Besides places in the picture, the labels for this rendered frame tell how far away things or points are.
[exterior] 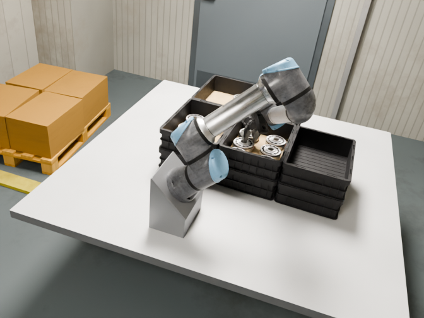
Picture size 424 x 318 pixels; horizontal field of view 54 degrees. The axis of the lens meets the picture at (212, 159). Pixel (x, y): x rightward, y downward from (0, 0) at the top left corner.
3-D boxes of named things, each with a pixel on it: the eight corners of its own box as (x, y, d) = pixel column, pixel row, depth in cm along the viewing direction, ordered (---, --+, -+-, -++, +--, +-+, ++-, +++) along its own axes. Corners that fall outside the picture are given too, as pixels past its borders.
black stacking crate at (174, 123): (214, 166, 195) (217, 146, 189) (157, 149, 201) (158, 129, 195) (238, 130, 227) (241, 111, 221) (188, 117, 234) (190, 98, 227)
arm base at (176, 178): (187, 210, 166) (205, 201, 161) (161, 184, 161) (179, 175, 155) (196, 185, 177) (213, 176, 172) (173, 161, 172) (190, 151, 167)
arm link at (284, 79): (184, 168, 156) (313, 89, 141) (162, 135, 154) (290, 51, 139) (191, 160, 167) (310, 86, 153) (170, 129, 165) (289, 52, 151)
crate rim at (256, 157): (281, 167, 183) (282, 163, 181) (217, 149, 189) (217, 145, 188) (296, 129, 215) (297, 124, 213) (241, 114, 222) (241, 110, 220)
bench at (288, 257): (351, 439, 177) (412, 342, 139) (31, 315, 209) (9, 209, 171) (358, 214, 307) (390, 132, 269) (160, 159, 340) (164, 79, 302)
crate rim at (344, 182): (349, 187, 176) (351, 182, 174) (281, 167, 182) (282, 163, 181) (354, 144, 208) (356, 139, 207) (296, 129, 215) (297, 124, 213)
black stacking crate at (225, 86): (238, 130, 227) (241, 111, 221) (188, 117, 234) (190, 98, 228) (256, 103, 259) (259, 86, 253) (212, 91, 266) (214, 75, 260)
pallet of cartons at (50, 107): (47, 98, 407) (43, 59, 385) (121, 117, 391) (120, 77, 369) (-44, 153, 317) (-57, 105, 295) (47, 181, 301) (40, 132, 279)
